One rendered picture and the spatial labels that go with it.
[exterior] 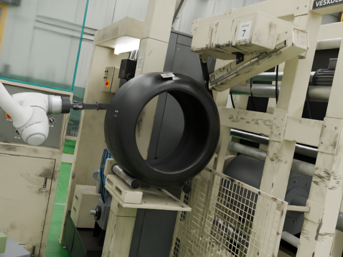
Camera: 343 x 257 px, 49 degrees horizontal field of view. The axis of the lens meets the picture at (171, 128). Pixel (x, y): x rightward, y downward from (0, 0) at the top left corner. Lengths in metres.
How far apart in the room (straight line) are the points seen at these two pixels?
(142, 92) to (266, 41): 0.61
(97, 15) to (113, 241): 9.37
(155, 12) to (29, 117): 1.00
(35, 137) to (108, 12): 9.83
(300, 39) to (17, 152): 1.69
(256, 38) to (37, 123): 1.01
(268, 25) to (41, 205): 1.70
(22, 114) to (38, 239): 1.19
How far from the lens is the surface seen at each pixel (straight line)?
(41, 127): 1.60
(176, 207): 1.96
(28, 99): 1.73
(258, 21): 1.79
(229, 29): 1.94
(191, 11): 12.05
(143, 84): 1.80
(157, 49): 2.21
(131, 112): 1.76
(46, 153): 2.47
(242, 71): 2.01
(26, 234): 2.60
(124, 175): 1.95
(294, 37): 1.79
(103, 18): 11.24
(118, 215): 2.27
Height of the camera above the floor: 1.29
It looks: 3 degrees down
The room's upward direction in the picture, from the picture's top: 11 degrees clockwise
